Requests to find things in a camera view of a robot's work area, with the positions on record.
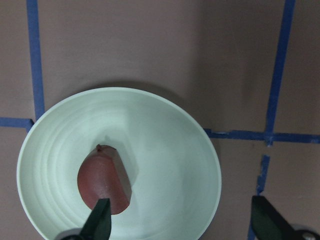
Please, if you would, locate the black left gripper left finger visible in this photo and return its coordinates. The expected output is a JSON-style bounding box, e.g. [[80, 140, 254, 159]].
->
[[79, 198, 111, 240]]

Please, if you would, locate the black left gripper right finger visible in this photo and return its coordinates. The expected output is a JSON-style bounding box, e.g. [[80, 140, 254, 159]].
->
[[250, 195, 298, 240]]

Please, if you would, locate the brown bun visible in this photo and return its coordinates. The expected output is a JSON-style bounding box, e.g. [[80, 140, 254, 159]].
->
[[77, 144, 132, 215]]

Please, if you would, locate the light green plate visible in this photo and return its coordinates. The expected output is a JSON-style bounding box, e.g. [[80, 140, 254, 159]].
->
[[16, 87, 222, 240]]

